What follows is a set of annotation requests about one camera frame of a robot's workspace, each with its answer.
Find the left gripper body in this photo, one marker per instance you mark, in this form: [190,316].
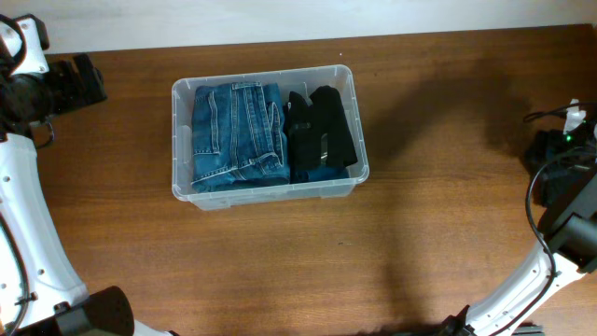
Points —
[75,77]

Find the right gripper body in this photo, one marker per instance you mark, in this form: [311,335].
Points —
[573,144]

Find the dark navy garment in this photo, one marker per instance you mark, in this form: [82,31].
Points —
[545,192]

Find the dark blue jeans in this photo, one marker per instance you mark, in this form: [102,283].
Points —
[238,137]

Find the teal blue garment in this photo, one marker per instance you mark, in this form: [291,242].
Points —
[321,173]

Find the black garment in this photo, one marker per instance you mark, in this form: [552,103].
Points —
[318,133]

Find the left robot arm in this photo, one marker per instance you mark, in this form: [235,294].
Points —
[41,293]

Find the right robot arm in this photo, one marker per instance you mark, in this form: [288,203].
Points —
[564,252]

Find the clear plastic storage bin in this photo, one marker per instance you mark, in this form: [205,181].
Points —
[303,81]

